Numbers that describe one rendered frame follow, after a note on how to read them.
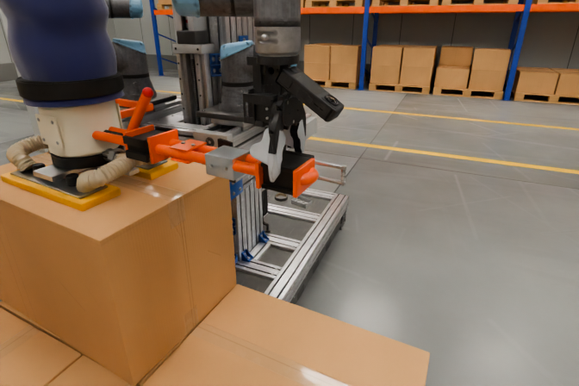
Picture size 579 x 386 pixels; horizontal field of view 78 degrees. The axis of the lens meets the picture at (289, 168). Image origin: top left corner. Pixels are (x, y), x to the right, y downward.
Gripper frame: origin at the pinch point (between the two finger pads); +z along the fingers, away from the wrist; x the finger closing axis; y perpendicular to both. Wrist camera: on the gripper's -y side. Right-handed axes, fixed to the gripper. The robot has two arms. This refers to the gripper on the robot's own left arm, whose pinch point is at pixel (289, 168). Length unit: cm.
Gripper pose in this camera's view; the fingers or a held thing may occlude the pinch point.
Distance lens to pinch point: 66.4
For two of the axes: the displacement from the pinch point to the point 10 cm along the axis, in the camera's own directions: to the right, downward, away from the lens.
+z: 0.0, 9.3, 3.8
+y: -8.8, -1.8, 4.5
